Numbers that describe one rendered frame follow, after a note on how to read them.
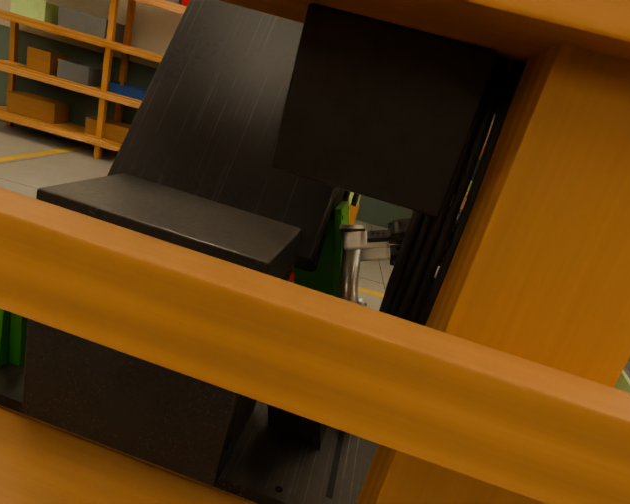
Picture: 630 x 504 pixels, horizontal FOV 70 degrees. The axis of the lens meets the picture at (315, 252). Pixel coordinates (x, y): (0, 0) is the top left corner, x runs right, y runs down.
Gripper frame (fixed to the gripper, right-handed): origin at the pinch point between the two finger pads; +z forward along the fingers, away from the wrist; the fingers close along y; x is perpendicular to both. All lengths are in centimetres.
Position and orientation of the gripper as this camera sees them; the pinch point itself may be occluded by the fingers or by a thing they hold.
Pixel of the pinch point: (366, 246)
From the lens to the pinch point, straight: 71.6
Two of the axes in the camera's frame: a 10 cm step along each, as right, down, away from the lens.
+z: -9.9, 0.6, 1.5
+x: -0.3, 8.6, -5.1
